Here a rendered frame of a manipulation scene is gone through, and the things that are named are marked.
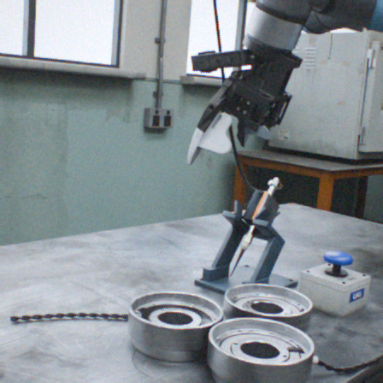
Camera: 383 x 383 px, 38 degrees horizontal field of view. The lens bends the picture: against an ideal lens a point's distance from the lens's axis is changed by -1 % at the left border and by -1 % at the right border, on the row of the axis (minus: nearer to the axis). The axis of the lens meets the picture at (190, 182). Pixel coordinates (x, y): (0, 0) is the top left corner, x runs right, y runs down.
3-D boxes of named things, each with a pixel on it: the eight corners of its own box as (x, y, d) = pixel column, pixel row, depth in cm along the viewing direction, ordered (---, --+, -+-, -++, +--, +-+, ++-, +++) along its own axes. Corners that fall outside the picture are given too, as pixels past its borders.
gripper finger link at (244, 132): (263, 161, 93) (263, 126, 85) (236, 143, 96) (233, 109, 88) (275, 149, 94) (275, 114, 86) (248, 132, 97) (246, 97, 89)
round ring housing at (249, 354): (214, 404, 50) (217, 362, 50) (199, 351, 61) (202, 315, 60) (324, 405, 52) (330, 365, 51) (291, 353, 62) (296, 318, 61)
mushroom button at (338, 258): (339, 294, 75) (344, 258, 74) (314, 285, 78) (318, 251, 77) (354, 288, 78) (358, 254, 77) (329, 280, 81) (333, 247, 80)
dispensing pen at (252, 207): (215, 268, 80) (263, 169, 85) (228, 279, 83) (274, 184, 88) (227, 272, 78) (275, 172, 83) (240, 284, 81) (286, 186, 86)
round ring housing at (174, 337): (108, 348, 60) (110, 312, 59) (153, 316, 69) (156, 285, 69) (197, 374, 56) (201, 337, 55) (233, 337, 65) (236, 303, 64)
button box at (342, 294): (342, 318, 73) (346, 283, 72) (297, 302, 78) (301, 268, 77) (370, 304, 79) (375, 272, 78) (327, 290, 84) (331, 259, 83)
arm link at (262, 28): (244, 2, 76) (273, 3, 82) (233, 34, 78) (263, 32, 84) (289, 25, 73) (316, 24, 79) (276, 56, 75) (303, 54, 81)
